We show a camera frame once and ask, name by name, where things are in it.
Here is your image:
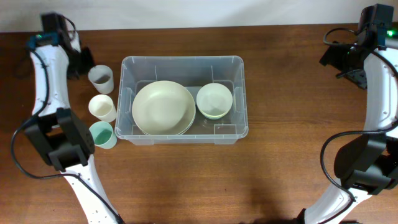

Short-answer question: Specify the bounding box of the small yellow bowl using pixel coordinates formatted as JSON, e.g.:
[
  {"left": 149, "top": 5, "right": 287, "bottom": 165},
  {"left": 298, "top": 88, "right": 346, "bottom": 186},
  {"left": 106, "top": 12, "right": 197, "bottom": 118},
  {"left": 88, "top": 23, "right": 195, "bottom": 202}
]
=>
[{"left": 199, "top": 110, "right": 229, "bottom": 119}]

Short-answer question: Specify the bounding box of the grey plastic cup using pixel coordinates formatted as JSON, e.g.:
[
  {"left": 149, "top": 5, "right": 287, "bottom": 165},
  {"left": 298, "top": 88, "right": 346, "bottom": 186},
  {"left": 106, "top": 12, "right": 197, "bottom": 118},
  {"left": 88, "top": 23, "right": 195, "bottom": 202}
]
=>
[{"left": 88, "top": 65, "right": 114, "bottom": 95}]

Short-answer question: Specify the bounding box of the cream white bowl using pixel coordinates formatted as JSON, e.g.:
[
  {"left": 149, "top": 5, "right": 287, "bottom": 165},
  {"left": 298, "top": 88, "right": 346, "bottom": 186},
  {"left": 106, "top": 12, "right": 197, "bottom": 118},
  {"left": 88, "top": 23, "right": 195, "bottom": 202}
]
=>
[{"left": 132, "top": 81, "right": 196, "bottom": 135}]

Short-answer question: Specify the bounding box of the small mint green bowl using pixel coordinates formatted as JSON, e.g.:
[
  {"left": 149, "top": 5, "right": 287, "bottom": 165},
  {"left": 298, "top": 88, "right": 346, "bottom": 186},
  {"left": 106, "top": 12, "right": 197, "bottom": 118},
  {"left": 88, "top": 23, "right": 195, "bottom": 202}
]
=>
[{"left": 203, "top": 114, "right": 226, "bottom": 120}]

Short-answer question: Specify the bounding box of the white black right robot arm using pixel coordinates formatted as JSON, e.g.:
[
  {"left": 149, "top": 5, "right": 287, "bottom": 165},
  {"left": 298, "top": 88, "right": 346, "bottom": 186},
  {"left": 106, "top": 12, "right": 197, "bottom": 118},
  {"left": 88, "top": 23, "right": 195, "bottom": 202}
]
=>
[{"left": 295, "top": 45, "right": 397, "bottom": 223}]

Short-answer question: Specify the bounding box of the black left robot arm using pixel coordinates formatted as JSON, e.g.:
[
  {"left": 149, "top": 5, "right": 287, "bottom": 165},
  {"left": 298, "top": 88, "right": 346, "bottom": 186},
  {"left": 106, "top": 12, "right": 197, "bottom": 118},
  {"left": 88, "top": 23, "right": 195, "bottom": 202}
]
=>
[{"left": 21, "top": 31, "right": 123, "bottom": 223}]

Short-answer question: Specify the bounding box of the cream plastic cup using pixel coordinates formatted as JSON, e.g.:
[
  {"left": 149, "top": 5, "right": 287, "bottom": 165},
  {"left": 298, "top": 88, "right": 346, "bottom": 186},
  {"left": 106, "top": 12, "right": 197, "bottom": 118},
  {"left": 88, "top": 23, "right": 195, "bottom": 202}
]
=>
[{"left": 88, "top": 95, "right": 116, "bottom": 123}]

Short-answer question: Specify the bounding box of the clear plastic storage container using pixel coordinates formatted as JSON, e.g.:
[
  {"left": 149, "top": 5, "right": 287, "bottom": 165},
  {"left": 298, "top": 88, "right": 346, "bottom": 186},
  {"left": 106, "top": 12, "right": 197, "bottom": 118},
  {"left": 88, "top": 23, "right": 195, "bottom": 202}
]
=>
[{"left": 114, "top": 55, "right": 249, "bottom": 145}]

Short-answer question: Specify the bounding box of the mint green plastic cup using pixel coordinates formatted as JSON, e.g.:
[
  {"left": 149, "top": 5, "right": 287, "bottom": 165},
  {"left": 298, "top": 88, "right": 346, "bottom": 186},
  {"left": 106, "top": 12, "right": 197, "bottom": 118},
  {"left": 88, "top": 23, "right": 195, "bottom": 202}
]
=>
[{"left": 89, "top": 121, "right": 117, "bottom": 149}]

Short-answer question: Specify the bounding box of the black left camera cable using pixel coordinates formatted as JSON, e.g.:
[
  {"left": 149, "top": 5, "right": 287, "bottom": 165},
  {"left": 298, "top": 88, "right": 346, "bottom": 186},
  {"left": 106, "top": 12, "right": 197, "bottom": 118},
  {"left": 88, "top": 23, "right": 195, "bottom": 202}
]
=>
[{"left": 11, "top": 15, "right": 125, "bottom": 224}]

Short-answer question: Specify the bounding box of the small white bowl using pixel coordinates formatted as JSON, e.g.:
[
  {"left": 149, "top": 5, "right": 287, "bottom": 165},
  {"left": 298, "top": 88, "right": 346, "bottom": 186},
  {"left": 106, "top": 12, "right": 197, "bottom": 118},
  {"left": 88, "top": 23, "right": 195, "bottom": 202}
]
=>
[{"left": 197, "top": 83, "right": 233, "bottom": 115}]

